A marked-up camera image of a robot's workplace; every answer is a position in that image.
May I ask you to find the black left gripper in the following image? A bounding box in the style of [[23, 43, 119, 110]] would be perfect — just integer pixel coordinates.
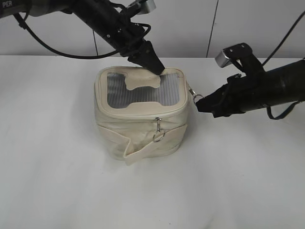
[[93, 4, 165, 74]]

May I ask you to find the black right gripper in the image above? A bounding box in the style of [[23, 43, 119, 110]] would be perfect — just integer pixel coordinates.
[[194, 73, 264, 118]]

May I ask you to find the silver side zipper pull ring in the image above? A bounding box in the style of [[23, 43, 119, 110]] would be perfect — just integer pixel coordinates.
[[188, 87, 204, 104]]

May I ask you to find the silver front zipper pull ring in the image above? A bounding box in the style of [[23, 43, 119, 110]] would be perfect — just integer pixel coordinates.
[[152, 116, 165, 143]]

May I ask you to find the cream fabric zipper bag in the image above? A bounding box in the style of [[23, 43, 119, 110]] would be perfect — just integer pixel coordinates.
[[94, 66, 190, 165]]

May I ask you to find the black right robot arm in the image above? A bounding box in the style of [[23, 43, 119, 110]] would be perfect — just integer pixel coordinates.
[[195, 60, 305, 120]]

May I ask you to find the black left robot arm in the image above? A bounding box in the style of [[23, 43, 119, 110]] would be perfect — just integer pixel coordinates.
[[0, 0, 165, 75]]

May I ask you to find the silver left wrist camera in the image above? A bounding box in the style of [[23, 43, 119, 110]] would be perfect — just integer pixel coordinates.
[[127, 0, 156, 15]]

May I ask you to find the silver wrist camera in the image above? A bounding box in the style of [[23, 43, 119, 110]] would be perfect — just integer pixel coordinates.
[[127, 0, 156, 15], [215, 42, 253, 68]]

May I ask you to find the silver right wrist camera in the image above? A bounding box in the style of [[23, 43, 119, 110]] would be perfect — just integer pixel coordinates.
[[215, 42, 253, 68]]

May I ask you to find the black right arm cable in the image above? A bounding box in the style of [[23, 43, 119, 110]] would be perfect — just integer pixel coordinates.
[[262, 9, 305, 120]]

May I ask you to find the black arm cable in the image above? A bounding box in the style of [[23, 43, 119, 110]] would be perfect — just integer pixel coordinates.
[[13, 13, 152, 59], [262, 9, 305, 120]]

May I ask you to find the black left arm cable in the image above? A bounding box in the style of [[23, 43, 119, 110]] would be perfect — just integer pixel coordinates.
[[13, 13, 152, 59]]

